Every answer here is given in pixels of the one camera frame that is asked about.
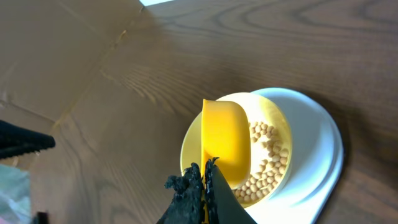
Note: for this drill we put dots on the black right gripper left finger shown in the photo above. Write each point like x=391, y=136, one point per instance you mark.
x=187, y=206

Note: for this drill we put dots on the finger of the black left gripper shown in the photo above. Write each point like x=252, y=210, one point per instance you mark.
x=16, y=141

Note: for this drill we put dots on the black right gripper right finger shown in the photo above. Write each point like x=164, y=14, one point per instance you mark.
x=221, y=204

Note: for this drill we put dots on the yellow measuring scoop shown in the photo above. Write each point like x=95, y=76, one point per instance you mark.
x=225, y=138

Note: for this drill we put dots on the soybeans in yellow bowl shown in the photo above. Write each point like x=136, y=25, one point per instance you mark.
x=268, y=164

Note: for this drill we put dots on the yellow plastic bowl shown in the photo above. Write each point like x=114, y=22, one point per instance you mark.
x=257, y=108

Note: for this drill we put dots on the white digital kitchen scale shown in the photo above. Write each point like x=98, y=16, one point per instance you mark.
x=317, y=161

